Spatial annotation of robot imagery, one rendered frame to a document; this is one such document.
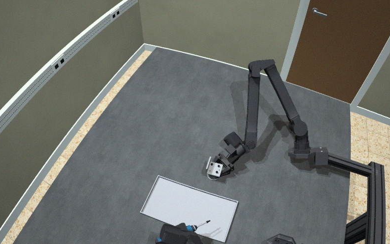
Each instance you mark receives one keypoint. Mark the white shallow rectangular tray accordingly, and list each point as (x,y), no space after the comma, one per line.
(173,203)

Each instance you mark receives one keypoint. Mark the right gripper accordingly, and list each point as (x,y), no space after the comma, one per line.
(225,163)

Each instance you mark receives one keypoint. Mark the grey cylinder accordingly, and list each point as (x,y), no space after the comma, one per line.
(212,177)

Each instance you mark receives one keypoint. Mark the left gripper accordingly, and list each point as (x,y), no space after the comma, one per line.
(182,226)

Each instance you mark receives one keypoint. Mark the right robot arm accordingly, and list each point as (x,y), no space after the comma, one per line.
(236,147)

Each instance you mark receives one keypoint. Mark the white l-shaped bracket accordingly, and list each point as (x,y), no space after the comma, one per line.
(213,168)

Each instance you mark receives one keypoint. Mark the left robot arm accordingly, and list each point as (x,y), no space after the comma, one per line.
(174,235)

